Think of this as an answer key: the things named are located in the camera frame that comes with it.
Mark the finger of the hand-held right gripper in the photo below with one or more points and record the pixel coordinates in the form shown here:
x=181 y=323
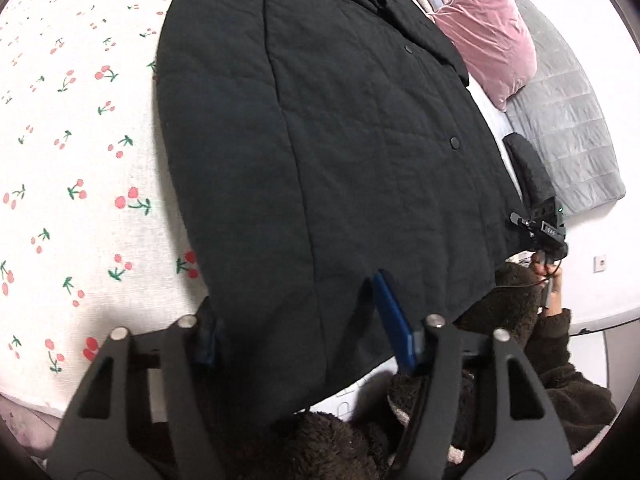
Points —
x=519 y=219

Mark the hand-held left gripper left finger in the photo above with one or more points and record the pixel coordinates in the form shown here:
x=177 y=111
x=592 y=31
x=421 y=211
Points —
x=206 y=342

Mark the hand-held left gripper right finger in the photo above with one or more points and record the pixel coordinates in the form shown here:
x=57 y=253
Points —
x=395 y=325

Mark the black quilted jacket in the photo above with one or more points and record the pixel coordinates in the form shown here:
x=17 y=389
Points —
x=325 y=135

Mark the person's right forearm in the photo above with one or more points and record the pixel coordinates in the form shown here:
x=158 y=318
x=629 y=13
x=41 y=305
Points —
x=565 y=375

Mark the person's right hand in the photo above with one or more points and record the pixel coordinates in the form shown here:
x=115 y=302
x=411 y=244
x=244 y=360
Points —
x=547 y=285

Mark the black quilted cloth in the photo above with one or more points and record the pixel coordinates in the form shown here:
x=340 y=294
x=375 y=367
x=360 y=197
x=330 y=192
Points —
x=530 y=170

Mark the grey quilted blanket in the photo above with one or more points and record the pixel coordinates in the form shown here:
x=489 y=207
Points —
x=565 y=125

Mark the pink velvet pillow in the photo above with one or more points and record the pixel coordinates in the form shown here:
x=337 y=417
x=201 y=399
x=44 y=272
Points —
x=492 y=30

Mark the purple floral cloth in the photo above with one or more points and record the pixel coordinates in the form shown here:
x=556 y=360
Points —
x=25 y=425

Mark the cherry print bed sheet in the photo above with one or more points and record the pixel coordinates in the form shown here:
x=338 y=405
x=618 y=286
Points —
x=75 y=135

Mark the white wall socket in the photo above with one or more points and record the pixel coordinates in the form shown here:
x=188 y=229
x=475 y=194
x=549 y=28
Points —
x=600 y=263

